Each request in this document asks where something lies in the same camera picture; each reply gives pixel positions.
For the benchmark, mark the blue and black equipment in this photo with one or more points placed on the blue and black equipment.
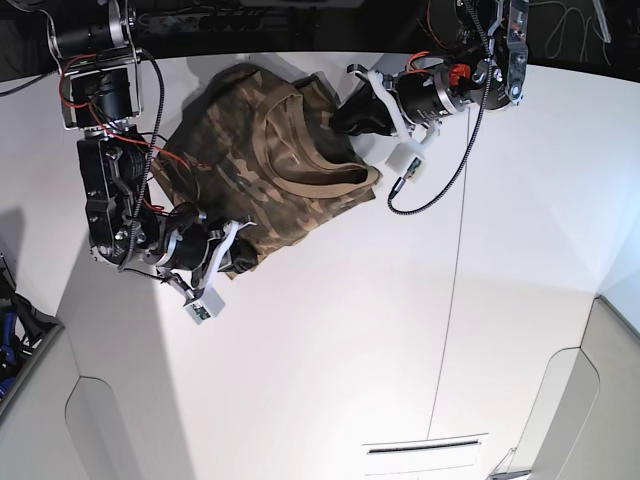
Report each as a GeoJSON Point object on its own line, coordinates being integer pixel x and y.
{"type": "Point", "coordinates": [25, 334]}

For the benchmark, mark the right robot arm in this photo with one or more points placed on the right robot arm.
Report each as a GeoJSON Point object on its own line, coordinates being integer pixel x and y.
{"type": "Point", "coordinates": [95, 49]}

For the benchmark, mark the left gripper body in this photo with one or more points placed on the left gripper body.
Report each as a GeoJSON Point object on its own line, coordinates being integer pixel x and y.
{"type": "Point", "coordinates": [418, 98]}

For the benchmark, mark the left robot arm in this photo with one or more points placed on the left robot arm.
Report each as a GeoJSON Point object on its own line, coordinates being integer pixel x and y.
{"type": "Point", "coordinates": [486, 66]}

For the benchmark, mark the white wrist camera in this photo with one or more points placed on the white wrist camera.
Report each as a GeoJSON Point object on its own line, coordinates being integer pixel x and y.
{"type": "Point", "coordinates": [207, 305]}
{"type": "Point", "coordinates": [403, 160]}

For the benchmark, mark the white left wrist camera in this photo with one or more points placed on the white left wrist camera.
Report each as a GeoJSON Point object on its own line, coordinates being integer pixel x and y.
{"type": "Point", "coordinates": [403, 160]}

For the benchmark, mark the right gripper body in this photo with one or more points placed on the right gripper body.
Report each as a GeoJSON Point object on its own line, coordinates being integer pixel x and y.
{"type": "Point", "coordinates": [190, 254]}

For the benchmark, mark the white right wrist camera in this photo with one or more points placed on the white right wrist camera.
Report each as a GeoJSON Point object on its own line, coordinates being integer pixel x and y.
{"type": "Point", "coordinates": [207, 305]}

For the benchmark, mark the camouflage T-shirt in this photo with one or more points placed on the camouflage T-shirt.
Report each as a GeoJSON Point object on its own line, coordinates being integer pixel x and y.
{"type": "Point", "coordinates": [254, 144]}

